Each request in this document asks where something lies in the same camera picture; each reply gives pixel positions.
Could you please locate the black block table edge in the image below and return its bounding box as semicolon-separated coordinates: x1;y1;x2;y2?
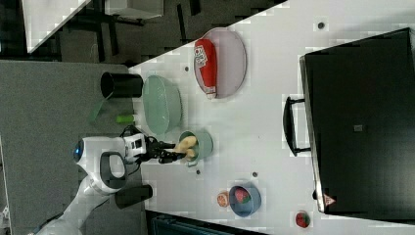
115;184;153;210

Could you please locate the blue bowl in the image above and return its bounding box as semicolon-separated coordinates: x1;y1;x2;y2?
229;182;261;217

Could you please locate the green mug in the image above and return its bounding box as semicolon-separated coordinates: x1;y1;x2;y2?
179;129;213;167

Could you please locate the green oval colander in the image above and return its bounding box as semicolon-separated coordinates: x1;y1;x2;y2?
143;75;182;135

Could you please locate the lime green toy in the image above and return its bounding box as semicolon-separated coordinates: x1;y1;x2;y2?
115;115;134;123

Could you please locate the grey oval plate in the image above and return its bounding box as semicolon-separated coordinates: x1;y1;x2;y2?
194;27;247;99

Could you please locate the red strawberry in bowl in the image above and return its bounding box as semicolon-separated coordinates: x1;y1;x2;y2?
234;188;251;204

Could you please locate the orange slice toy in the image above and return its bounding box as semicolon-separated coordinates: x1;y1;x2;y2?
216;191;229;208

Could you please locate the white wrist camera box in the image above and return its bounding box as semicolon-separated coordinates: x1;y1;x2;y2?
124;133;147;163

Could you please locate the red toy fruit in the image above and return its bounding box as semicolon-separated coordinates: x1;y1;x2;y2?
296;211;310;228

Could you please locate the black cylinder cup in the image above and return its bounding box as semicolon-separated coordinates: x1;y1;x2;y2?
100;72;144;99

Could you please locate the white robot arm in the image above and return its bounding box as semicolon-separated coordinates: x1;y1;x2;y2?
32;133;186;235

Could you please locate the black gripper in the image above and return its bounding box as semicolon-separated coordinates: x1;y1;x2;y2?
144;136;185;164

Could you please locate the red ketchup bottle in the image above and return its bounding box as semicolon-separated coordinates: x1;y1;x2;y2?
194;38;217;99

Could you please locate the yellow peeled toy banana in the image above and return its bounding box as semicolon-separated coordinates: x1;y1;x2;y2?
173;136;197;162

